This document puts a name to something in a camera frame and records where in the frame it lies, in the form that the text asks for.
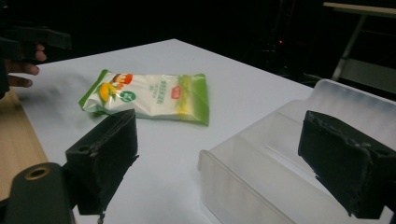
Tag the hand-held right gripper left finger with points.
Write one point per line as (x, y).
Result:
(104, 161)

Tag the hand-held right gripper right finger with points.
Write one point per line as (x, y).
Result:
(348, 168)

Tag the translucent plastic storage box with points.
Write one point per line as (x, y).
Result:
(280, 174)

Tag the green and white snack packet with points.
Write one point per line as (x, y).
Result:
(149, 95)

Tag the metal-legged table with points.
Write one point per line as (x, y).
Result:
(358, 40)

